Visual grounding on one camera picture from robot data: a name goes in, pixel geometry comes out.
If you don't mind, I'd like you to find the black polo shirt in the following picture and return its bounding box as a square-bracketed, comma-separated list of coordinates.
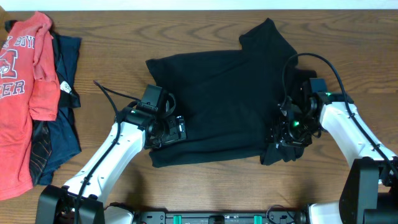
[146, 19, 317, 167]

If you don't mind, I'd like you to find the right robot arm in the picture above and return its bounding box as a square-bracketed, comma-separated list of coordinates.
[271, 78, 397, 223]

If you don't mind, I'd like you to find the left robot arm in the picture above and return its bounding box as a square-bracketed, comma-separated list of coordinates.
[35, 85, 187, 223]

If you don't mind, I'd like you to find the navy blue t-shirt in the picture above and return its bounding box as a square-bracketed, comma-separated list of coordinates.
[38, 32, 81, 185]

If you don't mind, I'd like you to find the black orange patterned garment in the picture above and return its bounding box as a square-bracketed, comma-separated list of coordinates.
[29, 120, 52, 185]

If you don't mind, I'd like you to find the red printed t-shirt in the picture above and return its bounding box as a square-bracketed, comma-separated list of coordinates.
[1, 12, 60, 200]

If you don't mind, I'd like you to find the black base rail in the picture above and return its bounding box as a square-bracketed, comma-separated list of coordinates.
[105, 202, 308, 224]

